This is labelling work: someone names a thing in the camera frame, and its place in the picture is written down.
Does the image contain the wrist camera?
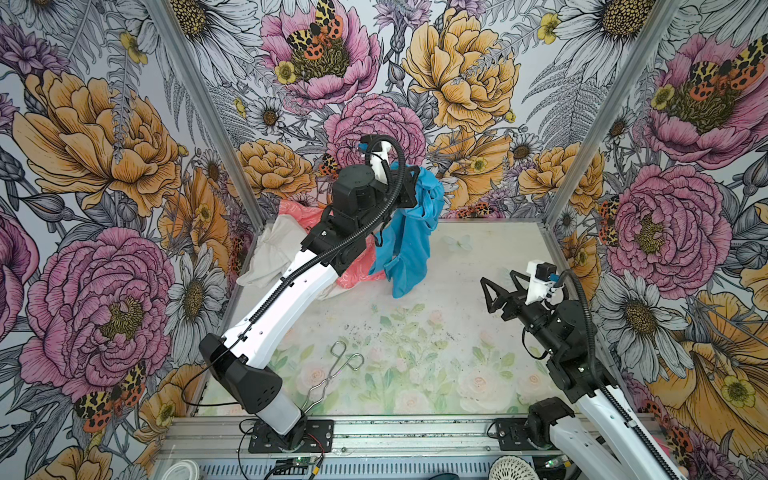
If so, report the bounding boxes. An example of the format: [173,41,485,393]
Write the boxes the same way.
[369,153,389,185]
[526,260,559,305]

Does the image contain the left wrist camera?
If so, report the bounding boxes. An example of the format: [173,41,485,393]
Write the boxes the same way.
[369,153,389,185]

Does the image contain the green circuit board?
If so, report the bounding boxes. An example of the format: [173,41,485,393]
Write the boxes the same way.
[265,457,324,479]

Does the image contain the white cloth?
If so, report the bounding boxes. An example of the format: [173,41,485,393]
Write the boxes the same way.
[237,208,322,305]

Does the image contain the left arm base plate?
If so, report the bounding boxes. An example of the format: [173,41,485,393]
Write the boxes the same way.
[248,418,335,454]

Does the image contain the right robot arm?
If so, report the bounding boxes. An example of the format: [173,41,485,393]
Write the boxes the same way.
[480,261,684,479]

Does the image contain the left aluminium corner post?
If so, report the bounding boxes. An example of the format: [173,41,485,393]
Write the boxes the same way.
[147,1,266,233]

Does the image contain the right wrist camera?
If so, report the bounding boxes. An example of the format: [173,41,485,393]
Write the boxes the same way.
[526,260,559,305]

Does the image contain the aluminium corner post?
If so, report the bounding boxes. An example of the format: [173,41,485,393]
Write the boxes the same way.
[542,0,682,227]
[147,1,266,233]

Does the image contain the white mesh round object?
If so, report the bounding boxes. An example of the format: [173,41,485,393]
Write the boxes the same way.
[488,456,539,480]

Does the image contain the aluminium front rail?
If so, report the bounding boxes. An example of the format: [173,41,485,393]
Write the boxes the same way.
[155,413,661,463]

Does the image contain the right aluminium corner post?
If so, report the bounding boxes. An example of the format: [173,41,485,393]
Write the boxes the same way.
[542,0,682,227]

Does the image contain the metal tongs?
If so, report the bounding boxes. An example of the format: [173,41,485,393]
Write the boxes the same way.
[301,340,365,414]

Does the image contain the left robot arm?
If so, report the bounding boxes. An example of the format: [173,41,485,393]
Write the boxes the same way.
[200,135,420,437]

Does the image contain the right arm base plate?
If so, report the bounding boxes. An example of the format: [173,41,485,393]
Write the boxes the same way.
[491,417,534,452]

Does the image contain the pink patterned cloth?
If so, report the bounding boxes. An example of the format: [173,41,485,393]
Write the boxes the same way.
[278,200,386,300]

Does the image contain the teal blue cloth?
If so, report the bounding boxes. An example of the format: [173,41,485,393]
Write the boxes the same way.
[369,167,444,299]

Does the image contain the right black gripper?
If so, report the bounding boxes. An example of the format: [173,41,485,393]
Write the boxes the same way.
[480,272,564,358]

